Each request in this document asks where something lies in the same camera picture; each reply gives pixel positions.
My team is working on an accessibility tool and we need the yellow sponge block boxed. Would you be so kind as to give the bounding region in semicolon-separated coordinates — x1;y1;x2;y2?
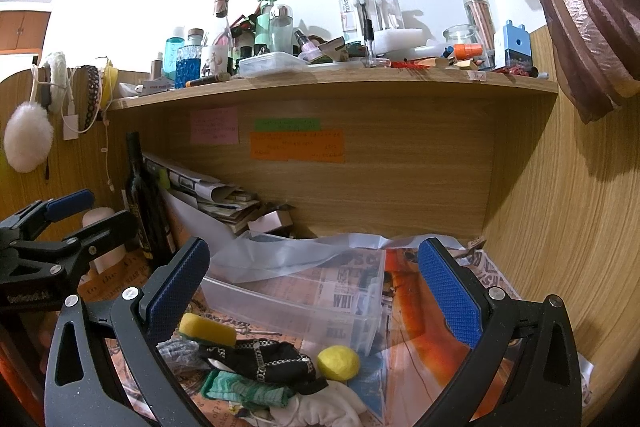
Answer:
178;313;236;347

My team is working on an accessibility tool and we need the grey mesh scrubber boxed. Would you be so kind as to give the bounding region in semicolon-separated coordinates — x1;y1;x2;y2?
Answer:
156;337;210;375

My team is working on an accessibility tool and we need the green knitted cloth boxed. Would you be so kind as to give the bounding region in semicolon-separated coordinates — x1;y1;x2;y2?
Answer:
201;369;295;410

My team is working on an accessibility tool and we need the black lace fabric piece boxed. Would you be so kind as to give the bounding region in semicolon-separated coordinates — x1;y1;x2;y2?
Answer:
198;338;329;395

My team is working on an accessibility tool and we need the clear plastic storage box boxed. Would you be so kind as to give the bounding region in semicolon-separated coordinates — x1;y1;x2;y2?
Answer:
202;248;385;355

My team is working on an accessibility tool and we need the yellow felt ball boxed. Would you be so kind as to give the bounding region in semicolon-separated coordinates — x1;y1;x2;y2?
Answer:
317;346;360;383

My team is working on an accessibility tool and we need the white drawstring pouch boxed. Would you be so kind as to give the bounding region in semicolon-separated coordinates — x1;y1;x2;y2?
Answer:
270;381;368;427

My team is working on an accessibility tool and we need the pink cylindrical container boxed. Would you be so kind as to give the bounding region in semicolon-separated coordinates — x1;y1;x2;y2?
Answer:
82;207;126;274

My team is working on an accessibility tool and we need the white fluffy pompom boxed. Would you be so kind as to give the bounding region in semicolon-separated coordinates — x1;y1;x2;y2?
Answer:
3;102;53;173

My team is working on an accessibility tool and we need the white phone charger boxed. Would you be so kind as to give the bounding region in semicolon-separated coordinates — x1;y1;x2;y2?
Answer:
62;114;79;141

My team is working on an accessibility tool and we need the dark wine bottle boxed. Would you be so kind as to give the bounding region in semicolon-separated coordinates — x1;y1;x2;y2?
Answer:
126;131;176;271

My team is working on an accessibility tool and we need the white plastic bag sheet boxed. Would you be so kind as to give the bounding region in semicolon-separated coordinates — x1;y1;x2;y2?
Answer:
160;190;463;285

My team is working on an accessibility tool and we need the stack of rolled newspapers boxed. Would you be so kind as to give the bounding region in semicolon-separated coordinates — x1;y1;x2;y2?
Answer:
142;153;266;234

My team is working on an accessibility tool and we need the black patterned headband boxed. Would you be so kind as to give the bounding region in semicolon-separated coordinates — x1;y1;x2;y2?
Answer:
81;65;102;131

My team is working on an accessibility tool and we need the small white cardboard box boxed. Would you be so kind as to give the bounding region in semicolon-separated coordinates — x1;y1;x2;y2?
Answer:
248;210;293;237

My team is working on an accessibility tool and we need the pink sticky note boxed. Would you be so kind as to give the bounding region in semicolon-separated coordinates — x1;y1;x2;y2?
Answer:
190;107;239;145

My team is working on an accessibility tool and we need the teal micellar water bottle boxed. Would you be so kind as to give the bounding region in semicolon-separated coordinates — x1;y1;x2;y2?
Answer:
163;26;184;81

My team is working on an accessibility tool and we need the blue liquid glass bottle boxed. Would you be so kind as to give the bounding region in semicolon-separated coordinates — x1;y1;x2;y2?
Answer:
174;28;204;89

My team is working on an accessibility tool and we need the orange sticky note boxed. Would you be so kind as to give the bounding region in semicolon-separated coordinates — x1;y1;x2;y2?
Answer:
250;130;345;164

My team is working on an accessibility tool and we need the green sticky note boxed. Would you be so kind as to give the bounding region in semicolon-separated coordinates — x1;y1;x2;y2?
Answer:
254;117;321;132

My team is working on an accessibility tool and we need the wooden shelf board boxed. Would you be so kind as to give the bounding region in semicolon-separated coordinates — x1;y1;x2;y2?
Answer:
112;67;559;110

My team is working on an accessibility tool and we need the clear bottle with cork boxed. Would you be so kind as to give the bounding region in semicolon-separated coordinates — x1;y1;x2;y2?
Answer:
208;0;232;75

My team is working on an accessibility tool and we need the orange marker cap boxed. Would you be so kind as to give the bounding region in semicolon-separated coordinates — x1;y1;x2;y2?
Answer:
454;43;484;61

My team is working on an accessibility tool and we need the blue plastic sharpener box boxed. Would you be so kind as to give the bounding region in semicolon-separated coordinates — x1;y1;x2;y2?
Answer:
502;20;533;69

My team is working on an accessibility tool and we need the clear lidded small box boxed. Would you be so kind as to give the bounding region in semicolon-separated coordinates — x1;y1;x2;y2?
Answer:
238;52;307;78

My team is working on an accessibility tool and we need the mint green pump bottle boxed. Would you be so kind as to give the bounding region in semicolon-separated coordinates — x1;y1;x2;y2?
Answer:
254;0;278;55

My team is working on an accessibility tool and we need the silver cap perfume bottle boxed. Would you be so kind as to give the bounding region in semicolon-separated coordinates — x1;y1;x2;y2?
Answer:
269;4;293;54

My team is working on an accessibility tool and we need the glass jar with sticks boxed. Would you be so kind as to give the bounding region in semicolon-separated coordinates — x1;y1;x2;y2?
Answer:
463;0;496;68

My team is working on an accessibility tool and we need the clear organizer with brushes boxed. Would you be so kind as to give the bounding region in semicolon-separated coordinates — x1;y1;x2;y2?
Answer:
340;0;426;55

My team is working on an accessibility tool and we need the pink satin curtain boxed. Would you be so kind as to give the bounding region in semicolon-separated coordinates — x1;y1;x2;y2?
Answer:
540;0;639;122

